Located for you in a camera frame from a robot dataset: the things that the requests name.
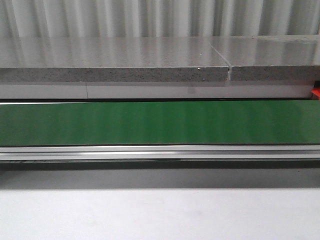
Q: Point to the grey stone counter slab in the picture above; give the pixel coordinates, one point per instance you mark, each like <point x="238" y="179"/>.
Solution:
<point x="111" y="60"/>

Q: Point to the white pleated curtain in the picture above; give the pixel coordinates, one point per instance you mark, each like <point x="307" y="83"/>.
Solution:
<point x="158" y="18"/>

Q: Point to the aluminium conveyor side rail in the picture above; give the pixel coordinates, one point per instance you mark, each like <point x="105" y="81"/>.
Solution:
<point x="155" y="153"/>

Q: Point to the red plastic tray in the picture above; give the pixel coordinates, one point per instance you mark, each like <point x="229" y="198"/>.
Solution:
<point x="315" y="92"/>

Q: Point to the green conveyor belt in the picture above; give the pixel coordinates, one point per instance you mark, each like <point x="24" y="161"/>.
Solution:
<point x="161" y="122"/>

